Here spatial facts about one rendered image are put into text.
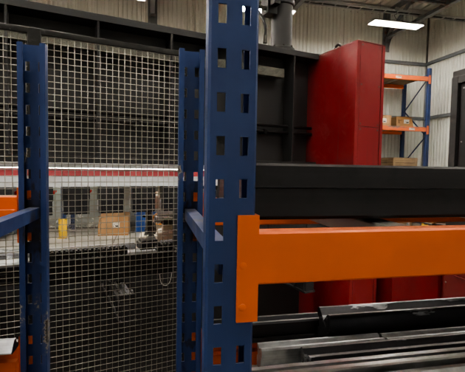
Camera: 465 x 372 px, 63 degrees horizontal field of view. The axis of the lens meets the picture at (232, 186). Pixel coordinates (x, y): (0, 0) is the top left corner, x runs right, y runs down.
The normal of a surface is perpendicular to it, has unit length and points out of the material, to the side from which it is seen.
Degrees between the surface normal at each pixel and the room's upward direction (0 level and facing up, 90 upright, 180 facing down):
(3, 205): 90
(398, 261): 90
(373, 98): 90
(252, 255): 90
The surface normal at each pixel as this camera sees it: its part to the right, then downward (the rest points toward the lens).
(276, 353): 0.21, 0.05
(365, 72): 0.44, 0.05
